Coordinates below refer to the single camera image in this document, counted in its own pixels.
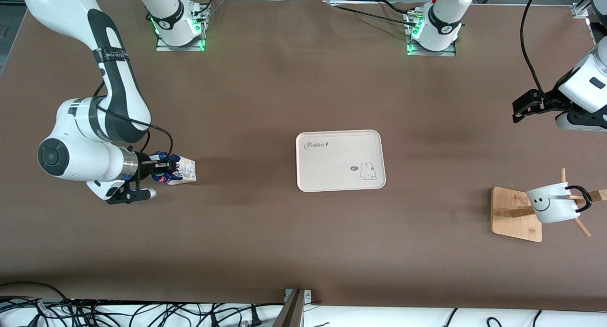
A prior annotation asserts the white mug black handle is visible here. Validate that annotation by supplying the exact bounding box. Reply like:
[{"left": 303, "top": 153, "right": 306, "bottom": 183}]
[{"left": 525, "top": 182, "right": 592, "bottom": 224}]

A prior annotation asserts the blue milk carton green cap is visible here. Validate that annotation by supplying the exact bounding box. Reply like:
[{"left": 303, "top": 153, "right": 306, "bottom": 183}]
[{"left": 149, "top": 151, "right": 196, "bottom": 186}]

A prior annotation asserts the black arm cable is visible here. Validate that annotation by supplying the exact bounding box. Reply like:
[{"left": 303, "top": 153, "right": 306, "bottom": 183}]
[
  {"left": 94, "top": 83, "right": 174, "bottom": 164},
  {"left": 520, "top": 0, "right": 553, "bottom": 104}
]

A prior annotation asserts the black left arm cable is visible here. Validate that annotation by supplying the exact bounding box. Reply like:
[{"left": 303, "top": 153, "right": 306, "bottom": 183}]
[{"left": 520, "top": 0, "right": 553, "bottom": 104}]

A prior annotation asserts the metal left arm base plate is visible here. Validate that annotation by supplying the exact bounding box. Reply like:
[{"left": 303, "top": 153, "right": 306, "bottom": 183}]
[{"left": 405, "top": 9, "right": 457, "bottom": 57}]

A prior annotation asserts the cream rabbit print tray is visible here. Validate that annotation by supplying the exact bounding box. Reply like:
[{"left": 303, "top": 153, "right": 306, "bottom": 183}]
[{"left": 295, "top": 130, "right": 386, "bottom": 193}]

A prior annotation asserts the aluminium profile bar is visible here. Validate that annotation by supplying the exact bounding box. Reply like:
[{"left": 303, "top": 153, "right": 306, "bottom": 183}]
[{"left": 273, "top": 288, "right": 313, "bottom": 327}]

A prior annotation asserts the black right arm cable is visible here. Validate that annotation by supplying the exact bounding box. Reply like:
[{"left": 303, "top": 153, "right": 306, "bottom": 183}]
[{"left": 94, "top": 83, "right": 174, "bottom": 164}]

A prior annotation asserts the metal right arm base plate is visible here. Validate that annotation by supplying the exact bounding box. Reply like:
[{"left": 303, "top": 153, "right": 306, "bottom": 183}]
[{"left": 156, "top": 4, "right": 206, "bottom": 52}]

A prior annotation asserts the wooden cup rack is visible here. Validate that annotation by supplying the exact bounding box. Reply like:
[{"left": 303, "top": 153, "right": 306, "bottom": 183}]
[{"left": 491, "top": 168, "right": 607, "bottom": 243}]

